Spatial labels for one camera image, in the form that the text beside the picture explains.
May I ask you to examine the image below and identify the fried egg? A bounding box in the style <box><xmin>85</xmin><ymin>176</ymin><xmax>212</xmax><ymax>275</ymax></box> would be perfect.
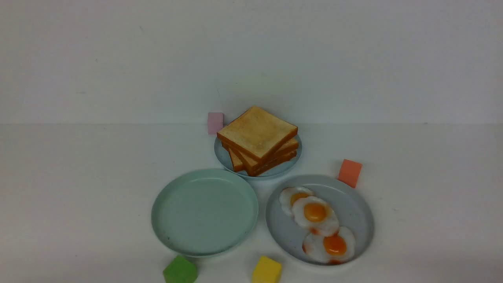
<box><xmin>302</xmin><ymin>227</ymin><xmax>356</xmax><ymax>265</ymax></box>
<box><xmin>291</xmin><ymin>196</ymin><xmax>340</xmax><ymax>237</ymax></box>
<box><xmin>279</xmin><ymin>186</ymin><xmax>315</xmax><ymax>217</ymax></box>

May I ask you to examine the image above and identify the blue bread plate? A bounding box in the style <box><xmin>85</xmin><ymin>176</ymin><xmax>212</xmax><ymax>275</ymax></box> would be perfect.
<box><xmin>214</xmin><ymin>136</ymin><xmax>303</xmax><ymax>180</ymax></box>

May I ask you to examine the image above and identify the pink foam cube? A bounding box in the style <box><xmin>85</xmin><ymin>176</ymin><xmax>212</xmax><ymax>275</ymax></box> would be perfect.
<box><xmin>207</xmin><ymin>112</ymin><xmax>224</xmax><ymax>135</ymax></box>

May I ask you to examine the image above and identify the green plate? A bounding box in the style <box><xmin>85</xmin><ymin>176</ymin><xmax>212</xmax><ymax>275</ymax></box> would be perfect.
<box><xmin>151</xmin><ymin>169</ymin><xmax>259</xmax><ymax>257</ymax></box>

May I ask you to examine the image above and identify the orange foam cube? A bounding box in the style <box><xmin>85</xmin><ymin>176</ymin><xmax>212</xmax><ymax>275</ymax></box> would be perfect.
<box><xmin>337</xmin><ymin>159</ymin><xmax>363</xmax><ymax>188</ymax></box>

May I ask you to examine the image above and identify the grey egg plate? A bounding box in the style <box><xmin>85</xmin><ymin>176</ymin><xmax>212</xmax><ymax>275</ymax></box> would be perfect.
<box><xmin>264</xmin><ymin>174</ymin><xmax>375</xmax><ymax>268</ymax></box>

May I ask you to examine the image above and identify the yellow foam cube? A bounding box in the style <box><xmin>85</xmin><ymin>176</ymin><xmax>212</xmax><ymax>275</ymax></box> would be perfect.
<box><xmin>251</xmin><ymin>256</ymin><xmax>283</xmax><ymax>283</ymax></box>

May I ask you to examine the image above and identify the green foam cube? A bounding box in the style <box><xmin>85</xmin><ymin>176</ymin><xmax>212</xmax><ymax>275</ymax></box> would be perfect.
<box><xmin>162</xmin><ymin>255</ymin><xmax>199</xmax><ymax>283</ymax></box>

